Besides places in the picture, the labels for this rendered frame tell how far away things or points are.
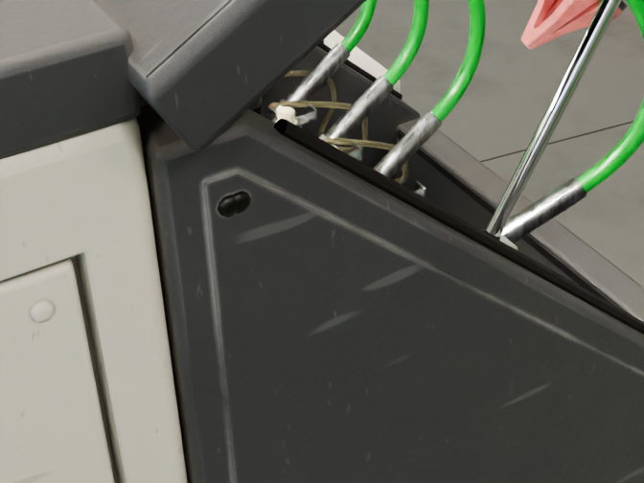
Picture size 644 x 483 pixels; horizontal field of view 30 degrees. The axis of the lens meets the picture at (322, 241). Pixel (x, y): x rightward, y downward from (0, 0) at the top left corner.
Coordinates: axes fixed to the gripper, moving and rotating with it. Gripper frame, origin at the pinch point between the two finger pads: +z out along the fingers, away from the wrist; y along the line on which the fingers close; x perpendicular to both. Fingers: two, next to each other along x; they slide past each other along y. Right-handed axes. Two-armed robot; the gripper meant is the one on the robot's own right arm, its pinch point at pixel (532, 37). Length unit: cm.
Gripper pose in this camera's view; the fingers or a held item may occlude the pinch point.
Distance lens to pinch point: 103.5
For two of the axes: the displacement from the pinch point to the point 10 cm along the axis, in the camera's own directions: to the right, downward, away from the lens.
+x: 2.5, 5.7, -7.8
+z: -6.7, 6.8, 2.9
